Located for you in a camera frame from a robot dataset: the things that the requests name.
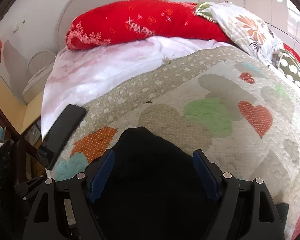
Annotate floral white pillow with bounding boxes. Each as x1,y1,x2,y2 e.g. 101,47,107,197
194,1,283,65

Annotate olive white dotted pillow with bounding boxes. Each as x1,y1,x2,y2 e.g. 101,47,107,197
274,49,300,88

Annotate black smartphone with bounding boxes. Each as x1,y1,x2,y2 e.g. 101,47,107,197
36,105,87,170

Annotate dark wooden chair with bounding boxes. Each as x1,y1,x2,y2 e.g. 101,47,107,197
0,108,43,183

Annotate black pants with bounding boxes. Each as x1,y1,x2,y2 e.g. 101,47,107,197
87,126,289,240

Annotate red embroidered pillow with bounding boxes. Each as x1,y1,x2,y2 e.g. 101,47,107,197
65,0,230,50

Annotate white fleece blanket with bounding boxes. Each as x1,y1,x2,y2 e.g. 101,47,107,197
41,36,227,135

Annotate patchwork heart quilt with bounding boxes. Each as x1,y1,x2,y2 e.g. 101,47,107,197
51,47,300,239

